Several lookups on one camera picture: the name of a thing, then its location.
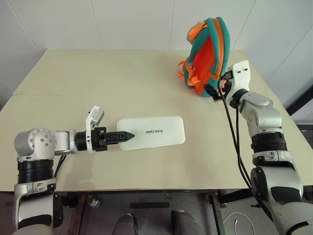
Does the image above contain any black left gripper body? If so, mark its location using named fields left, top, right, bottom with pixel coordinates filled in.
left=91, top=126, right=109, bottom=151

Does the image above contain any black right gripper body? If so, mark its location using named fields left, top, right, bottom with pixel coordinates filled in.
left=219, top=70, right=234, bottom=95

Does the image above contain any white box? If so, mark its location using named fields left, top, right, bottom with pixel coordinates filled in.
left=116, top=115, right=186, bottom=151

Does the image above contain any orange and teal backpack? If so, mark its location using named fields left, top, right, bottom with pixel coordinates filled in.
left=176, top=16, right=232, bottom=98

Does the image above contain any rusty brown table leg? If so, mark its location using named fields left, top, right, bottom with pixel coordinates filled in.
left=72, top=194, right=87, bottom=235

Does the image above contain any dark rounded shape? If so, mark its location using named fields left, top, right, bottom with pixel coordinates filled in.
left=113, top=212, right=138, bottom=235
left=170, top=210, right=201, bottom=235

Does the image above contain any grey metal table leg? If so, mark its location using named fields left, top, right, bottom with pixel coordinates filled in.
left=210, top=193, right=226, bottom=235

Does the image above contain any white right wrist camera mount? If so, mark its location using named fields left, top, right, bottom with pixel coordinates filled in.
left=224, top=61, right=251, bottom=104

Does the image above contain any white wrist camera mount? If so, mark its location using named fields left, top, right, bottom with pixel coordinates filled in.
left=224, top=61, right=251, bottom=104
left=85, top=105, right=105, bottom=154

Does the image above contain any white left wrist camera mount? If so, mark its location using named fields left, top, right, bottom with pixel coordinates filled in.
left=85, top=105, right=105, bottom=154

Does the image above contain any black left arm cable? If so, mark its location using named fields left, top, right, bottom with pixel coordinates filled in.
left=53, top=153, right=67, bottom=178

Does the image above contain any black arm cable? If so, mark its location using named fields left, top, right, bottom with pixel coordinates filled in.
left=217, top=84, right=274, bottom=222
left=53, top=153, right=67, bottom=178

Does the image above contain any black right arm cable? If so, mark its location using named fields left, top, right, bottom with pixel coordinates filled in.
left=217, top=84, right=274, bottom=222

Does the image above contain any black table frame bar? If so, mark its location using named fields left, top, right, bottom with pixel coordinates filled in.
left=55, top=188, right=222, bottom=197

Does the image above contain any black metal frame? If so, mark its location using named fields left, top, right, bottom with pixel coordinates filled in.
left=285, top=82, right=313, bottom=124

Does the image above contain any white thin floor cable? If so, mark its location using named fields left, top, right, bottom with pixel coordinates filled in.
left=223, top=211, right=255, bottom=235

